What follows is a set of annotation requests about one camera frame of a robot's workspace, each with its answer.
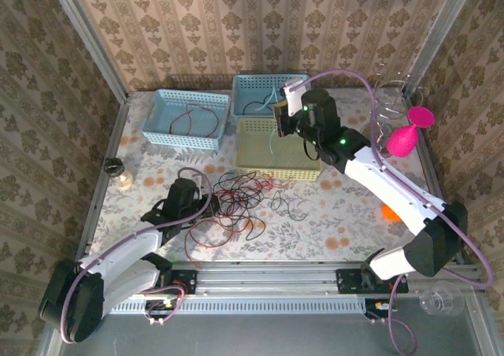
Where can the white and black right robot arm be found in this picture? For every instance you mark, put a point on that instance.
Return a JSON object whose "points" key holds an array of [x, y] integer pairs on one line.
{"points": [[393, 190]]}

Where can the pale yellow perforated basket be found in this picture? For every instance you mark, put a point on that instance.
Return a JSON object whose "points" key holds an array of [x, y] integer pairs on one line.
{"points": [[256, 151]]}

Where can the small bottle with black cap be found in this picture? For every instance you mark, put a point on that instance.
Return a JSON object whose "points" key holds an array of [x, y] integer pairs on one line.
{"points": [[120, 175]]}

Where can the pink goblet glass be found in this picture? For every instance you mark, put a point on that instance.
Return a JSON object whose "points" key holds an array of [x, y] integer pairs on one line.
{"points": [[401, 141]]}

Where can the tilted light blue perforated basket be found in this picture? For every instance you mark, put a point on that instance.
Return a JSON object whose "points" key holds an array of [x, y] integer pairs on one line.
{"points": [[185, 96]]}

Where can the floral tablecloth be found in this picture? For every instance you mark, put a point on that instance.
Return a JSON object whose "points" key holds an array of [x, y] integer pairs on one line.
{"points": [[334, 222]]}

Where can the orange ball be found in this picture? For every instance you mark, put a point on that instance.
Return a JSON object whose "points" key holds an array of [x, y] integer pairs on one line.
{"points": [[389, 213]]}

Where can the clear glass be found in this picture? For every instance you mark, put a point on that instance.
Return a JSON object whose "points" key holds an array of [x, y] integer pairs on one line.
{"points": [[441, 299]]}

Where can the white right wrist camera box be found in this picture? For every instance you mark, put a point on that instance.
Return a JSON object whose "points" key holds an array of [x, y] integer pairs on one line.
{"points": [[294, 96]]}

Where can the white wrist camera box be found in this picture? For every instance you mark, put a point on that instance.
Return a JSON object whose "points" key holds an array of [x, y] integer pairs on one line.
{"points": [[294, 96], [200, 182]]}

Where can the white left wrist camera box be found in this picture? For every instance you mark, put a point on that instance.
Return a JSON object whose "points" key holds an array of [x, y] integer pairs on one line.
{"points": [[200, 182]]}

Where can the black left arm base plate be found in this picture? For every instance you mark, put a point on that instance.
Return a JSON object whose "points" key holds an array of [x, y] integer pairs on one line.
{"points": [[185, 282]]}

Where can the aluminium table side rail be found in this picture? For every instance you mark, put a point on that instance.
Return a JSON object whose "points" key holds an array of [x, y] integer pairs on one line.
{"points": [[94, 214], [436, 175]]}

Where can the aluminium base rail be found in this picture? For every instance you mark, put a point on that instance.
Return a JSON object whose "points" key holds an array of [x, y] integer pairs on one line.
{"points": [[267, 279]]}

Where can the aluminium frame post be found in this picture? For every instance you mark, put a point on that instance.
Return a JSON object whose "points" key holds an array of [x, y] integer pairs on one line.
{"points": [[87, 41], [440, 37]]}

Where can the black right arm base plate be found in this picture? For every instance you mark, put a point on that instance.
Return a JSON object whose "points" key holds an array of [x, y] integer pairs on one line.
{"points": [[348, 281]]}

